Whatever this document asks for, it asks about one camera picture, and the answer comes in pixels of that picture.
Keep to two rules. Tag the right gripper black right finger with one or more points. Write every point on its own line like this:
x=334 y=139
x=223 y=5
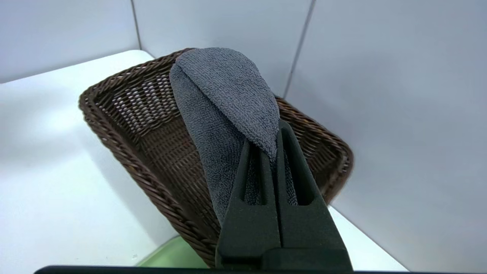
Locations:
x=312 y=232

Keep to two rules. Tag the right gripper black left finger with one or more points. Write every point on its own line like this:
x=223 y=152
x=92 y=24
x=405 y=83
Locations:
x=247 y=228

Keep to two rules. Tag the dark grey towel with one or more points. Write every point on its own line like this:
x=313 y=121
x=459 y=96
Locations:
x=228 y=99

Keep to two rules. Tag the dark brown wicker basket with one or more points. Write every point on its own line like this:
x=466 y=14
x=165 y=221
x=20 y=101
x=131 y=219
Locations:
x=152 y=152

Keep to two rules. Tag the light green plastic tray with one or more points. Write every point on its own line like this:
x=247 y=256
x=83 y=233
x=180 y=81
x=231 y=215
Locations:
x=171 y=255

